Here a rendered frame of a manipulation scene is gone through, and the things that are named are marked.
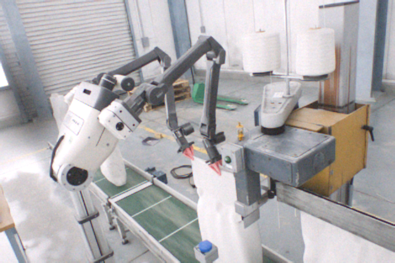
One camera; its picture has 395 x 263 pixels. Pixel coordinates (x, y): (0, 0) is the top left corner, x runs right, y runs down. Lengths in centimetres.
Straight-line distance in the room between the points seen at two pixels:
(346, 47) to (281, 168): 60
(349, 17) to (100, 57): 783
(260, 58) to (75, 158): 90
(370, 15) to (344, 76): 457
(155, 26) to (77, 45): 243
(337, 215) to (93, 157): 102
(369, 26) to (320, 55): 479
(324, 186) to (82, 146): 102
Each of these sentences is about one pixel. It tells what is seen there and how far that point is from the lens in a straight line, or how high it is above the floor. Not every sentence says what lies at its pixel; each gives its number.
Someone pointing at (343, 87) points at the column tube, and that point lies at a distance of 142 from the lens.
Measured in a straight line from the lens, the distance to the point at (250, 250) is 170.
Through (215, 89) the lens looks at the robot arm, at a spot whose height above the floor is 145.
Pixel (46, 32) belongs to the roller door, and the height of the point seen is 193.
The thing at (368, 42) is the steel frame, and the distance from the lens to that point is 601.
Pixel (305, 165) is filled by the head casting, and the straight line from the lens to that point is 105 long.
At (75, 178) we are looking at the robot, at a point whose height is 119.
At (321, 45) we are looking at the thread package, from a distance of 120.
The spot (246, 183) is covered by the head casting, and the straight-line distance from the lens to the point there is 120.
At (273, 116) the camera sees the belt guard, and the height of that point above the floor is 141.
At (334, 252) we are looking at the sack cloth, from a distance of 131.
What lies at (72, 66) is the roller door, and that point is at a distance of 858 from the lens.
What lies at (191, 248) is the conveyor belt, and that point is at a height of 38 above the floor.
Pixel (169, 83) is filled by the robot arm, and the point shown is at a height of 154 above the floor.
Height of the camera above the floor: 179
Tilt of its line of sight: 21 degrees down
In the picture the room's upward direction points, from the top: 9 degrees counter-clockwise
